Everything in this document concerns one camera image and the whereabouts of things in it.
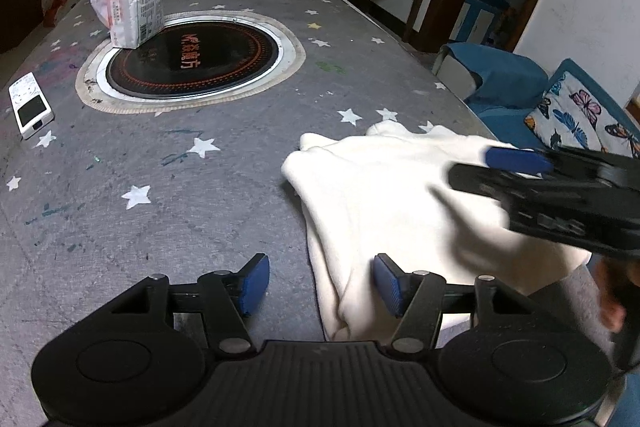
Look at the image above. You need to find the white tissue pack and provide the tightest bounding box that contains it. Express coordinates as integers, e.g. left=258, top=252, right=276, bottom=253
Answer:
left=89, top=0, right=167, bottom=49

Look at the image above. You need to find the person's right hand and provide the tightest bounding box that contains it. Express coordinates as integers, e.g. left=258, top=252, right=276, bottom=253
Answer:
left=592, top=252, right=640, bottom=335

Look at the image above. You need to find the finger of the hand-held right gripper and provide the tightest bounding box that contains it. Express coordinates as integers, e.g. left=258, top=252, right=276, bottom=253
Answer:
left=447, top=162, right=526, bottom=210
left=484, top=145, right=601, bottom=178

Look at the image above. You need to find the cream knit sweater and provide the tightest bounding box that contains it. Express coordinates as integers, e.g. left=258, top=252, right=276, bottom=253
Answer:
left=281, top=121, right=593, bottom=342

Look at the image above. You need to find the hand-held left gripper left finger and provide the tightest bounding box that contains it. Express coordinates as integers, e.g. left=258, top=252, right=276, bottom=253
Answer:
left=107, top=253, right=271, bottom=355

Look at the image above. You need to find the white remote control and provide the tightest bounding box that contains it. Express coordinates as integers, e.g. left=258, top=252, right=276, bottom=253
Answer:
left=7, top=72, right=55, bottom=141

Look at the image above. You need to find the round black induction cooker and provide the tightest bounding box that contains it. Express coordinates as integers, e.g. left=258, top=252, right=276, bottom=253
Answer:
left=75, top=11, right=307, bottom=115

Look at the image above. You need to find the blue cabinet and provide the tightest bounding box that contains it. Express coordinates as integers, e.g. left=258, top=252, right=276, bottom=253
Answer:
left=462, top=0, right=510, bottom=45

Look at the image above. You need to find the blue sofa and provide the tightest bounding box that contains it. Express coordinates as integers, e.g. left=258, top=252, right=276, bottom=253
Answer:
left=432, top=42, right=640, bottom=158

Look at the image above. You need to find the grey star tablecloth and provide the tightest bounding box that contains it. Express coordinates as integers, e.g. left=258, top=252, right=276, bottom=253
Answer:
left=0, top=0, right=618, bottom=427

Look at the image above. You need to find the butterfly print cushion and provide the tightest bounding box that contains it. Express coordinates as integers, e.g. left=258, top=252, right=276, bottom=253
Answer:
left=524, top=74, right=640, bottom=158

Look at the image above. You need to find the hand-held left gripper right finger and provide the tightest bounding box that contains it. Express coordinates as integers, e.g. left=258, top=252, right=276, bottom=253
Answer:
left=372, top=253, right=531, bottom=355

